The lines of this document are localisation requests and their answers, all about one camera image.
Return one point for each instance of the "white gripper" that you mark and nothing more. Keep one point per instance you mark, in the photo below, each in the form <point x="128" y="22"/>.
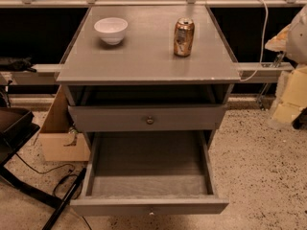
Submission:
<point x="298" y="37"/>

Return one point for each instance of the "grey drawer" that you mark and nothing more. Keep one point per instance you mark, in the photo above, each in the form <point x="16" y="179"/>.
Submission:
<point x="149" y="173"/>
<point x="147" y="118"/>

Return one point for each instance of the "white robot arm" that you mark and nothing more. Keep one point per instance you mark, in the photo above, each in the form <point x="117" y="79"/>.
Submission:
<point x="292" y="41"/>

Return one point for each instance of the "grey drawer cabinet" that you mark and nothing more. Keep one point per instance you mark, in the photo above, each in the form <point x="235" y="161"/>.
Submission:
<point x="143" y="69"/>

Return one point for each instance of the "grey top drawer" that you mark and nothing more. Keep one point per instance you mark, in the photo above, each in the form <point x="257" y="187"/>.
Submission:
<point x="147" y="118"/>

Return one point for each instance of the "gold soda can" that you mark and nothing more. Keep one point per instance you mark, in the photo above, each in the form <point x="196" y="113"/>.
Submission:
<point x="183" y="37"/>

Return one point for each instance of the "white ceramic bowl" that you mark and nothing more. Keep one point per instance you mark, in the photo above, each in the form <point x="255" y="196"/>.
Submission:
<point x="111" y="30"/>

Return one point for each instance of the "cardboard box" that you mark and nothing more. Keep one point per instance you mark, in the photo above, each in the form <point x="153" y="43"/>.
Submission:
<point x="59" y="139"/>

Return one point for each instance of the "black stand leg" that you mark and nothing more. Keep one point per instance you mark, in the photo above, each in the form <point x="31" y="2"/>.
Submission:
<point x="64" y="202"/>

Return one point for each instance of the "black tray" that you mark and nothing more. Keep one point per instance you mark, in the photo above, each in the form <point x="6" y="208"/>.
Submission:
<point x="16" y="129"/>

